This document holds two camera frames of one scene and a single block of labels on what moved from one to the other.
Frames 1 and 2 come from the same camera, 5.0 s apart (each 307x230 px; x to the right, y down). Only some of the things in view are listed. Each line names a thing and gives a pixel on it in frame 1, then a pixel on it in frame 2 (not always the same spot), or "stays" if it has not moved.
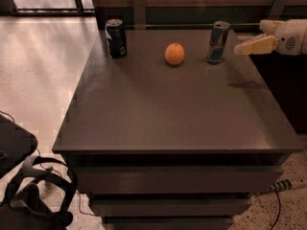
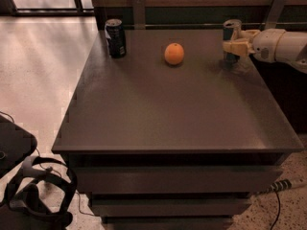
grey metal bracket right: (278, 5) stays
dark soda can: (114, 32) stays
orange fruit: (175, 54) stays
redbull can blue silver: (217, 42) → (229, 28)
